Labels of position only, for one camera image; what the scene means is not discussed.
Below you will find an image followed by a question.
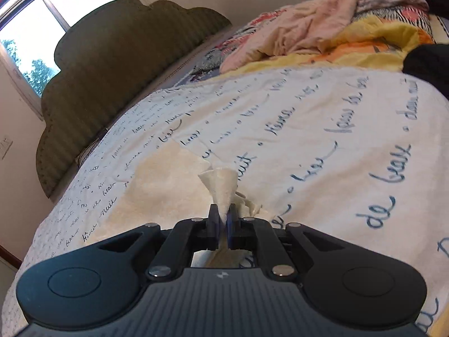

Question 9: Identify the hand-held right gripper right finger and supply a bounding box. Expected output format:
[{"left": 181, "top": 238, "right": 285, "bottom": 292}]
[{"left": 226, "top": 204, "right": 353, "bottom": 282}]

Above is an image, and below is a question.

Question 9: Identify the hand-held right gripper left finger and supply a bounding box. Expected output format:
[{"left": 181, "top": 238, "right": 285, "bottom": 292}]
[{"left": 95, "top": 204, "right": 221, "bottom": 282}]

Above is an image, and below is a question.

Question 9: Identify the cream towel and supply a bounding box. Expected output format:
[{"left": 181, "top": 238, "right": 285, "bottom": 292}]
[{"left": 84, "top": 140, "right": 274, "bottom": 269}]

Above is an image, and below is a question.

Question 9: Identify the white script printed blanket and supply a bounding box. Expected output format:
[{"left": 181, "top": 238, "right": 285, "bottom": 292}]
[{"left": 0, "top": 67, "right": 449, "bottom": 337}]

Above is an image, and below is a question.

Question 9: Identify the olive scalloped headboard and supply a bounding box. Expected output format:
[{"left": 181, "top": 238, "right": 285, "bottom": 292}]
[{"left": 35, "top": 0, "right": 233, "bottom": 201}]

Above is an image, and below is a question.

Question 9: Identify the pink crumpled cloth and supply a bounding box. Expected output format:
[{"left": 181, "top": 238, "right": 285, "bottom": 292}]
[{"left": 221, "top": 0, "right": 369, "bottom": 72}]

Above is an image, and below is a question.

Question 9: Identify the pile of colourful clothes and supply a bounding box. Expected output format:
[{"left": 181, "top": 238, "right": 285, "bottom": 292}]
[{"left": 189, "top": 7, "right": 436, "bottom": 78}]

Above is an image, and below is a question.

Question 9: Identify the black cloth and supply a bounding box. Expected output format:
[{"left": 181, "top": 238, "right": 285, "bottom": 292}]
[{"left": 402, "top": 44, "right": 449, "bottom": 99}]

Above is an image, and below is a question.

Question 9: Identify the window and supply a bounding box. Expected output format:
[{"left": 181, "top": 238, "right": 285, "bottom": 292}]
[{"left": 0, "top": 0, "right": 131, "bottom": 99}]

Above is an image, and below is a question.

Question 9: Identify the brown wooden door frame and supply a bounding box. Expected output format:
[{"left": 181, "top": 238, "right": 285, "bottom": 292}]
[{"left": 0, "top": 244, "right": 24, "bottom": 272}]

